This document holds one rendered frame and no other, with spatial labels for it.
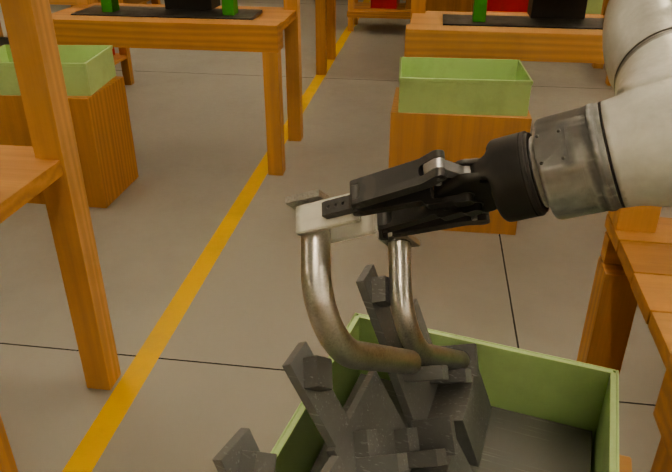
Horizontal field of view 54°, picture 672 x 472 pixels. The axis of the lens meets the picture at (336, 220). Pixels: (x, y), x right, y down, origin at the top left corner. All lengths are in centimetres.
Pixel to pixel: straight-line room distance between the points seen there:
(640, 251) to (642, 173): 106
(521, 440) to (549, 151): 63
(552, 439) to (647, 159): 65
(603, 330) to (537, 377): 74
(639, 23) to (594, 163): 15
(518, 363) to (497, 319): 174
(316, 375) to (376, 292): 17
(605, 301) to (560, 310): 118
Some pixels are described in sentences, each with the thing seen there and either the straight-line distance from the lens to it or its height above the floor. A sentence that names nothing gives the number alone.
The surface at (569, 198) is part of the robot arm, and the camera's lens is 56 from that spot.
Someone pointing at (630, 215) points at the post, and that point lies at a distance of 166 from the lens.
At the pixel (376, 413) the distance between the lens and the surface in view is 88.
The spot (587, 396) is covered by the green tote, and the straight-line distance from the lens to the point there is 111.
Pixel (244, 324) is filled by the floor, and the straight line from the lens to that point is 273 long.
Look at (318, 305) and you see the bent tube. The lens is 64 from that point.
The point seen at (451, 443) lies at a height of 94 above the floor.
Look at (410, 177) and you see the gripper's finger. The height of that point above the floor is 138.
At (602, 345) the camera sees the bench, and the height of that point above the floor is 55.
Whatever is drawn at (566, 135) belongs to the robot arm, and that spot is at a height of 143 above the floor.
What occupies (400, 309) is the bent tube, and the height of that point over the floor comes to 112.
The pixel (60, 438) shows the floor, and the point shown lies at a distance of 241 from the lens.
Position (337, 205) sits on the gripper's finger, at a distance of 62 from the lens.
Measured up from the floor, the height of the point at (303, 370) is 112.
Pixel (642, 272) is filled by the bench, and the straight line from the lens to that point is 152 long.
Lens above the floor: 161
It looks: 27 degrees down
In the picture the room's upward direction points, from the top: straight up
